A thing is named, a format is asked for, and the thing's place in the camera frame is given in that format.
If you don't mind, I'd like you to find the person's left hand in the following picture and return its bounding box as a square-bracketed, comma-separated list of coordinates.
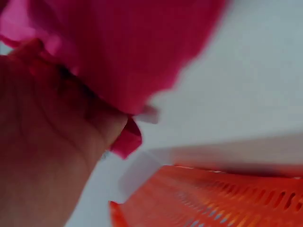
[0, 39, 128, 227]

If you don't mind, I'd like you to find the pink cloth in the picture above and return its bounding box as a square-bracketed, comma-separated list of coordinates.
[0, 0, 229, 159]

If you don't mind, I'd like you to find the orange plastic basket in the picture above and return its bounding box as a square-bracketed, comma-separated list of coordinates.
[108, 165, 303, 227]

